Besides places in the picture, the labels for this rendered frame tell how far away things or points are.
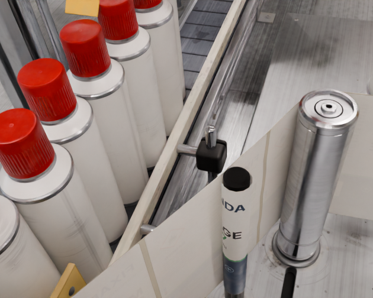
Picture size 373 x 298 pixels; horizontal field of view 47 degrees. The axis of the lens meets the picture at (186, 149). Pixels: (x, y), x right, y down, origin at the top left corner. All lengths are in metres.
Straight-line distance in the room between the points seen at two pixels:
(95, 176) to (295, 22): 0.46
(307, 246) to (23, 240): 0.24
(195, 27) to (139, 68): 0.32
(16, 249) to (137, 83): 0.19
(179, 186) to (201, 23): 0.32
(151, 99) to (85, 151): 0.11
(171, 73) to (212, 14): 0.29
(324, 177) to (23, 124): 0.20
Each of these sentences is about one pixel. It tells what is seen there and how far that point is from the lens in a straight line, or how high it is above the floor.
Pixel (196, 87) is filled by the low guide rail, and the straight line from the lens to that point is 0.54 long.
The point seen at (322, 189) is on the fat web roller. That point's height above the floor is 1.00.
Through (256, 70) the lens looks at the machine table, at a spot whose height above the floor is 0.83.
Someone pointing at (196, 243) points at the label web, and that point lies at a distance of 0.29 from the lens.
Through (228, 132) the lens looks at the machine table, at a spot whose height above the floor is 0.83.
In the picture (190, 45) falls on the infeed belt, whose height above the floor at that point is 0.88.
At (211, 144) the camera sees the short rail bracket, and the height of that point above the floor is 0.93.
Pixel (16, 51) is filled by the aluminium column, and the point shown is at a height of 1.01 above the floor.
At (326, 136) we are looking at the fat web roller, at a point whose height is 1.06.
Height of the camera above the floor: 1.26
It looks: 49 degrees down
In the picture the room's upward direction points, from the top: 7 degrees counter-clockwise
